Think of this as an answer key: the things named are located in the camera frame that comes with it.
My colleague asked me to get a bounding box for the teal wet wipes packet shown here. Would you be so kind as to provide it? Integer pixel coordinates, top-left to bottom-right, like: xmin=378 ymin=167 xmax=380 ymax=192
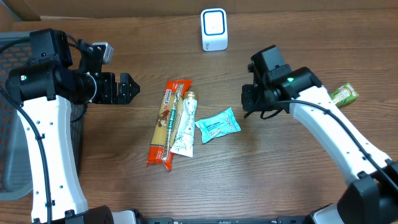
xmin=195 ymin=107 xmax=241 ymax=144

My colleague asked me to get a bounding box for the red spaghetti packet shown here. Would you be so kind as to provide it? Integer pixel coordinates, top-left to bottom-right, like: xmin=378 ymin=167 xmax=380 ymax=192
xmin=146 ymin=80 xmax=193 ymax=171

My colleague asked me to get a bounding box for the white tube gold cap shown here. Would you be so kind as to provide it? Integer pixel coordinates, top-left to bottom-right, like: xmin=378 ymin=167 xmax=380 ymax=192
xmin=171 ymin=91 xmax=198 ymax=157

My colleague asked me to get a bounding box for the green snack packet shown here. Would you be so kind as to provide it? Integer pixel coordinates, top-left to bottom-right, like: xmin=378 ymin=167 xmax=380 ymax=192
xmin=330 ymin=83 xmax=359 ymax=108

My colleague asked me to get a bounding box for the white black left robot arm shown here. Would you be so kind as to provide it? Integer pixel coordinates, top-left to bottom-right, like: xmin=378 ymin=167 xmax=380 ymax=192
xmin=1 ymin=29 xmax=140 ymax=223

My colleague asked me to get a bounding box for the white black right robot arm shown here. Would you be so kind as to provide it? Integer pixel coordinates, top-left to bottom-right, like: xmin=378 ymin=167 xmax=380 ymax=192
xmin=241 ymin=45 xmax=397 ymax=223

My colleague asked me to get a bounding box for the white barcode scanner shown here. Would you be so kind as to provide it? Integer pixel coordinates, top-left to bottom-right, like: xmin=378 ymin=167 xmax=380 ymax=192
xmin=200 ymin=8 xmax=228 ymax=52

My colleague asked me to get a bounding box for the brown cardboard backdrop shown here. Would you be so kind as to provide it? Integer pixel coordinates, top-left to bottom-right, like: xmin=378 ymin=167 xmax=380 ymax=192
xmin=3 ymin=0 xmax=397 ymax=21

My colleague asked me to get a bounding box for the grey plastic shopping basket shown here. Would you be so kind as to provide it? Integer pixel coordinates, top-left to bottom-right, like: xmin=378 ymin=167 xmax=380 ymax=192
xmin=1 ymin=31 xmax=86 ymax=201

